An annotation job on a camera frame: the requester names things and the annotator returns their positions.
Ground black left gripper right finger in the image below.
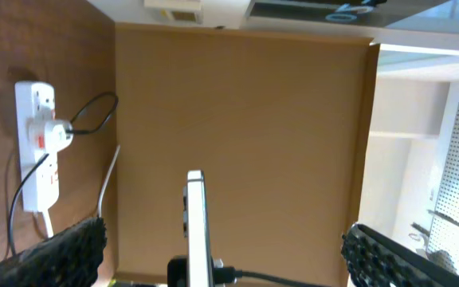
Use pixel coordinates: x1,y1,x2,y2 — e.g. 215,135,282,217
341,223,459,287

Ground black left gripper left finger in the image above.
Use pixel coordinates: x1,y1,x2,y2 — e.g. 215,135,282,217
0,217,107,287

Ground black USB charging cable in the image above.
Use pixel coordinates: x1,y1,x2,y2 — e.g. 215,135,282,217
6,91,120,256

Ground black flip smartphone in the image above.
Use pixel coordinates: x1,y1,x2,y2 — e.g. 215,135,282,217
186,170,213,271

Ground white USB charger adapter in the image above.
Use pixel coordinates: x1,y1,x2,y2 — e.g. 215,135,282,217
28,120,73,154

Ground white power strip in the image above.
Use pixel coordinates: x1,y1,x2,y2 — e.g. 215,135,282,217
14,81,59,212

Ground brown wooden side panel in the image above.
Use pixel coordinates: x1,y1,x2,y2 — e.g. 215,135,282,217
116,25,379,286

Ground white power strip cord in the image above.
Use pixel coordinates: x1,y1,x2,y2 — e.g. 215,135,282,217
40,143,121,239

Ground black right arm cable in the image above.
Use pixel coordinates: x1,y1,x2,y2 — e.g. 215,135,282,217
213,266,334,287

